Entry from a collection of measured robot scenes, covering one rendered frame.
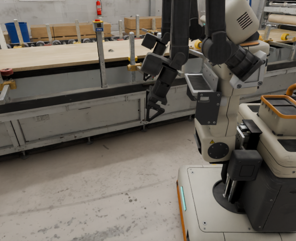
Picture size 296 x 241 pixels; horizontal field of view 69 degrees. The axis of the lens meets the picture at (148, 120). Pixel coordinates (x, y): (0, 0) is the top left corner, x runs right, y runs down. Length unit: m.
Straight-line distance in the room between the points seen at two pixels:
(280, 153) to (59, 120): 1.85
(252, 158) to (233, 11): 0.62
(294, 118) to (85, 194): 1.52
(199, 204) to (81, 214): 0.86
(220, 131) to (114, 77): 1.33
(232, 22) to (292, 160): 0.61
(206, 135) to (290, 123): 0.38
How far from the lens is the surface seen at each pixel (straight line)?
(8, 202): 2.09
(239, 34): 0.92
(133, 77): 1.95
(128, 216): 1.72
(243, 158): 1.09
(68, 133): 2.35
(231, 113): 1.08
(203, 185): 1.56
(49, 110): 1.97
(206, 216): 1.41
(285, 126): 1.18
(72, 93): 1.87
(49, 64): 1.99
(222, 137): 1.09
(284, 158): 1.08
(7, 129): 2.29
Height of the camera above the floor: 1.40
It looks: 30 degrees down
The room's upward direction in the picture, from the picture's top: straight up
